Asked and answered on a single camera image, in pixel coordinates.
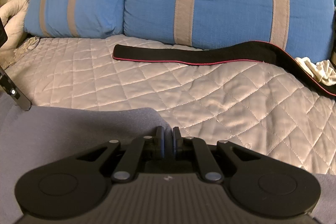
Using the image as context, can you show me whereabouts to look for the light grey padded comforter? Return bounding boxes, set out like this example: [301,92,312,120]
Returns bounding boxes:
[1,0,29,51]

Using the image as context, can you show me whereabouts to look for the white crumpled cloth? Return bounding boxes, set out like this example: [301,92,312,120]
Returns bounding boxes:
[295,57,336,86]

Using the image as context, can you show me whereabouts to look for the blue grey-striped pillow right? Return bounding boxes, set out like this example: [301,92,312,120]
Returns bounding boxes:
[123,0,334,62]

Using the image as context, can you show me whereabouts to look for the grey quilted bedspread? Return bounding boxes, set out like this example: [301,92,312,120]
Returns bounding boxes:
[7,35,335,174]

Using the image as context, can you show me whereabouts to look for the black strap with red edge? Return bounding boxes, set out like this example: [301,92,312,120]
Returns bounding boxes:
[112,40,336,97]

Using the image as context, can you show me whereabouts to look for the grey-blue fleece sweatpants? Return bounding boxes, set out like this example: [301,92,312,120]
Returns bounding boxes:
[1,96,335,223]

